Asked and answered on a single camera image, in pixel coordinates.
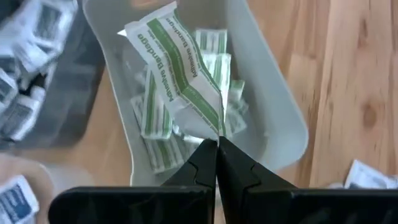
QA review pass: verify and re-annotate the grey plastic bin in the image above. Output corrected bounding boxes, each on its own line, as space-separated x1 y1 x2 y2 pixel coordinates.
81 0 310 187

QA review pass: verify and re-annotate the green striped adhesive bandage packet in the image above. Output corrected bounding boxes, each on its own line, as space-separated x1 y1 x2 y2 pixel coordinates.
143 136 189 174
193 28 228 54
223 79 249 138
140 68 174 140
201 52 233 94
117 1 227 141

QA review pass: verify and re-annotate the white antiseptic towelette packet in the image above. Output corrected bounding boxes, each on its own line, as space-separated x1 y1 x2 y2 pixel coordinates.
0 67 20 108
328 159 398 190
9 0 79 74
0 174 40 224
0 93 43 141

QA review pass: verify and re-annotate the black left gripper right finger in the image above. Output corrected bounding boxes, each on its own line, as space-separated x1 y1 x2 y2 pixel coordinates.
216 136 297 224

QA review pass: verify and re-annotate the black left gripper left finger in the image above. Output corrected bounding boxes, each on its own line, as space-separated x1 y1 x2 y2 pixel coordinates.
161 138 218 224

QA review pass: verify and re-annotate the clear plastic bin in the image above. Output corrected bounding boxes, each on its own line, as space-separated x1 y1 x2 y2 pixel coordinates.
0 152 97 224

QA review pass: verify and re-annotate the black plastic bin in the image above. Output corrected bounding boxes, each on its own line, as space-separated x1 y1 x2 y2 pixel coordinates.
0 0 107 150

